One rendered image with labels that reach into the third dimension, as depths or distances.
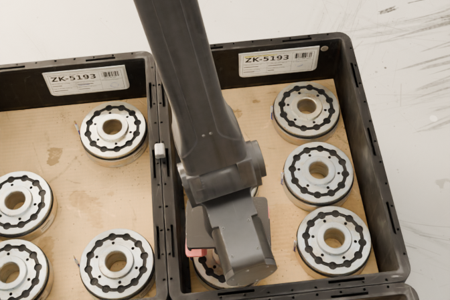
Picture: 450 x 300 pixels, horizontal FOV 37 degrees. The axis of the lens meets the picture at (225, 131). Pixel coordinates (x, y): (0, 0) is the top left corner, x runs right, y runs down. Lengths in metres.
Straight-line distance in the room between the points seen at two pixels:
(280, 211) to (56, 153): 0.36
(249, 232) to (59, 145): 0.46
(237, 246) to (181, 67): 0.23
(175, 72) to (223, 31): 0.80
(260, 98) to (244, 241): 0.43
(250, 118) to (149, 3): 0.59
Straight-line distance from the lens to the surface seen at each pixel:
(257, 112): 1.07
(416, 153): 1.22
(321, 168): 1.00
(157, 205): 0.89
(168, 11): 0.50
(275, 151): 1.03
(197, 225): 0.83
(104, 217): 1.00
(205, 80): 0.56
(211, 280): 0.91
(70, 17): 1.41
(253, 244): 0.69
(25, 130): 1.11
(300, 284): 0.84
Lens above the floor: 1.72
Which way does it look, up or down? 58 degrees down
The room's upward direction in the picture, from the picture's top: 3 degrees counter-clockwise
